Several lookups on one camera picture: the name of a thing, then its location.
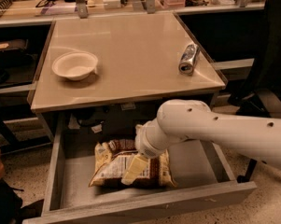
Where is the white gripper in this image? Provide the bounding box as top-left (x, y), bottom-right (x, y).
top-left (120, 119), bottom-right (190, 186)

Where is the grey wooden drawer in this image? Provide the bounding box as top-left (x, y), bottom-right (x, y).
top-left (23, 113), bottom-right (256, 224)

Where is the brown chip bag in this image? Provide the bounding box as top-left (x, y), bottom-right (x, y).
top-left (89, 139), bottom-right (176, 189)

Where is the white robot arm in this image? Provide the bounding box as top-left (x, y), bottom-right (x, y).
top-left (121, 99), bottom-right (281, 186)

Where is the white paper bowl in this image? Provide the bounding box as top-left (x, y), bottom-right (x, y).
top-left (51, 51), bottom-right (98, 81)

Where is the silver drink can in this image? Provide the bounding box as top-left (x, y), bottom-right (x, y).
top-left (178, 43), bottom-right (200, 76)

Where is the long back workbench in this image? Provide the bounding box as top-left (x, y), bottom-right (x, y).
top-left (0, 0), bottom-right (264, 26)

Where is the person in dark clothing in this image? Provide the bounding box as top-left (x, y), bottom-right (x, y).
top-left (0, 150), bottom-right (44, 224)

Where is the black office chair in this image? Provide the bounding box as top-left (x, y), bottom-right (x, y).
top-left (227, 0), bottom-right (281, 184)

